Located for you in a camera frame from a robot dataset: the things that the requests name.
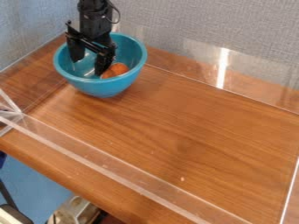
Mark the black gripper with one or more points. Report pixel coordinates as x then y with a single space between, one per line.
92 33

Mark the orange toy mushroom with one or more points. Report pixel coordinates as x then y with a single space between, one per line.
114 70

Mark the blue plastic bowl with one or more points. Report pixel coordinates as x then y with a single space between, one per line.
78 74

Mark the white device under table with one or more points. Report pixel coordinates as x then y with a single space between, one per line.
74 211

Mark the clear acrylic barrier frame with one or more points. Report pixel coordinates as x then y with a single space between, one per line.
193 147

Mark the black chair frame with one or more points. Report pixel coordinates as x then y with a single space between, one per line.
9 213

